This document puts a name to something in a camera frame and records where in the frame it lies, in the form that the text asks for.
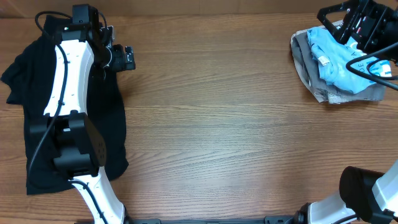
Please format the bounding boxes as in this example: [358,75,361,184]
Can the light blue t-shirt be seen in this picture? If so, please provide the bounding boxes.
[307,27,375,94]

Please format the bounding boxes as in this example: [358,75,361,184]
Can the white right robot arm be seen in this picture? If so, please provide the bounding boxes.
[289,0,397,224]

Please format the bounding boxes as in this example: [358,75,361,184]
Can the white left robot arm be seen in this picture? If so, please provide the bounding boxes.
[27,4,136,224]

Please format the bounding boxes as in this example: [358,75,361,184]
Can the grey folded shorts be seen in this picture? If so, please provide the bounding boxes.
[290,30,386,104]

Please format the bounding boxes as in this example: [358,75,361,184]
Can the black shirt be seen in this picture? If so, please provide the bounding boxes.
[1,35,129,195]

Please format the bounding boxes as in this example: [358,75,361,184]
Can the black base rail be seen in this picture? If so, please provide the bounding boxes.
[127,215,307,224]

